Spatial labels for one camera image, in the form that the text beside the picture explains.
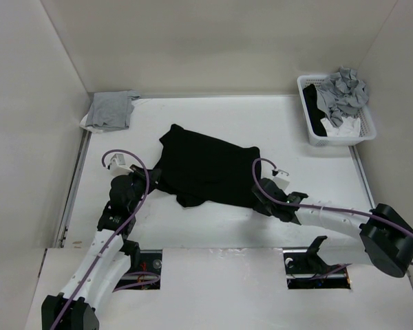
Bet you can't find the metal table rail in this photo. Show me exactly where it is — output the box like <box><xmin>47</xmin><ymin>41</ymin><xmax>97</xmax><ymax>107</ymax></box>
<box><xmin>349</xmin><ymin>146</ymin><xmax>375</xmax><ymax>208</ymax></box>
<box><xmin>52</xmin><ymin>130</ymin><xmax>92</xmax><ymax>248</ymax></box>

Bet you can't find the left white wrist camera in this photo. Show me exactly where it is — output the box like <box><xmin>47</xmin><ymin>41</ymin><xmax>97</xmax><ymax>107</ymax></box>
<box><xmin>107</xmin><ymin>153</ymin><xmax>132</xmax><ymax>175</ymax></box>

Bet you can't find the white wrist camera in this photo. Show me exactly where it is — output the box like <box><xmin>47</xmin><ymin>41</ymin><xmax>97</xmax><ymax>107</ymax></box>
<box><xmin>272</xmin><ymin>170</ymin><xmax>290</xmax><ymax>190</ymax></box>
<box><xmin>107</xmin><ymin>153</ymin><xmax>132</xmax><ymax>175</ymax></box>

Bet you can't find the left metal table rail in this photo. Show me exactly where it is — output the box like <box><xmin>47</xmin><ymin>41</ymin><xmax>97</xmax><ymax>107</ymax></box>
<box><xmin>52</xmin><ymin>130</ymin><xmax>92</xmax><ymax>248</ymax></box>

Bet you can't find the white tank top in basket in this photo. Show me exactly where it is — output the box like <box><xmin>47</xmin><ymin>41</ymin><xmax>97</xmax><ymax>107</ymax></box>
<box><xmin>320</xmin><ymin>117</ymin><xmax>361</xmax><ymax>138</ymax></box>

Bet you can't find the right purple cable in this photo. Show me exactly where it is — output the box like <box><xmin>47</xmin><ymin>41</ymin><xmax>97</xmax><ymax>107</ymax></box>
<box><xmin>253</xmin><ymin>157</ymin><xmax>413</xmax><ymax>267</ymax></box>

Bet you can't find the folded white tank top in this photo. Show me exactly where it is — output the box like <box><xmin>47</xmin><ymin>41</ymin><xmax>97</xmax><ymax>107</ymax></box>
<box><xmin>79</xmin><ymin>96</ymin><xmax>142</xmax><ymax>134</ymax></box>

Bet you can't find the purple cable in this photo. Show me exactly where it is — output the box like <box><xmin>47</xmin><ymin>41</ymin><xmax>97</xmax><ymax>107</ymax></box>
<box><xmin>253</xmin><ymin>157</ymin><xmax>413</xmax><ymax>267</ymax></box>
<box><xmin>51</xmin><ymin>148</ymin><xmax>161</xmax><ymax>330</ymax></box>

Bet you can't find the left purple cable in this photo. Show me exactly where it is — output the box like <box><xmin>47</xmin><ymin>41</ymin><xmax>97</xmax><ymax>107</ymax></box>
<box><xmin>51</xmin><ymin>148</ymin><xmax>161</xmax><ymax>330</ymax></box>

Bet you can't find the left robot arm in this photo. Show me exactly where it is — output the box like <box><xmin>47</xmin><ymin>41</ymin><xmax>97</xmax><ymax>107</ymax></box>
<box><xmin>41</xmin><ymin>166</ymin><xmax>162</xmax><ymax>329</ymax></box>

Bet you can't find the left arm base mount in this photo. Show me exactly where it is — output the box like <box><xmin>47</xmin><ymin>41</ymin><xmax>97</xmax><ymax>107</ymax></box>
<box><xmin>116</xmin><ymin>250</ymin><xmax>163</xmax><ymax>290</ymax></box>

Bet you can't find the folded grey tank top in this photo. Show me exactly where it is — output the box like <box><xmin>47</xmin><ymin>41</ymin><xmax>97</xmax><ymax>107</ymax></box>
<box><xmin>84</xmin><ymin>90</ymin><xmax>140</xmax><ymax>132</ymax></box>

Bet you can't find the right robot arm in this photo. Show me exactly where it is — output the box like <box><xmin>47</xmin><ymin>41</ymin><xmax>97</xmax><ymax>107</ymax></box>
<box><xmin>252</xmin><ymin>178</ymin><xmax>413</xmax><ymax>278</ymax></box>

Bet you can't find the white plastic laundry basket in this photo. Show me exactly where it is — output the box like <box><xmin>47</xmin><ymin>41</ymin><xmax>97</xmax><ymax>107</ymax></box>
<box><xmin>297</xmin><ymin>74</ymin><xmax>377</xmax><ymax>146</ymax></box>

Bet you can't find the black tank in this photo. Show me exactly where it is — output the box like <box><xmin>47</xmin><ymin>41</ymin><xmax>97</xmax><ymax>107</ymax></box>
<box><xmin>155</xmin><ymin>124</ymin><xmax>260</xmax><ymax>208</ymax></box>
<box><xmin>303</xmin><ymin>84</ymin><xmax>327</xmax><ymax>137</ymax></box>

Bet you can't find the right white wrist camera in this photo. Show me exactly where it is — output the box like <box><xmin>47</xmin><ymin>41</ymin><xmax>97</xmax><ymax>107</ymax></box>
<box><xmin>272</xmin><ymin>170</ymin><xmax>290</xmax><ymax>190</ymax></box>

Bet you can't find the right metal table rail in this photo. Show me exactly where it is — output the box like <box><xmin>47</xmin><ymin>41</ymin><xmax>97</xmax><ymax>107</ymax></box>
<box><xmin>349</xmin><ymin>146</ymin><xmax>375</xmax><ymax>208</ymax></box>

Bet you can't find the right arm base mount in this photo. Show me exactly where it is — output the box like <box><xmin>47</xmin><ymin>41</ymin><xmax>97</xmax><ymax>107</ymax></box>
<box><xmin>283</xmin><ymin>249</ymin><xmax>350</xmax><ymax>289</ymax></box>

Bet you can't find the crumpled grey tank top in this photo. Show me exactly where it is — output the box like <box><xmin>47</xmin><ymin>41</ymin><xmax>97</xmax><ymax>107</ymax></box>
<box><xmin>316</xmin><ymin>67</ymin><xmax>369</xmax><ymax>128</ymax></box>

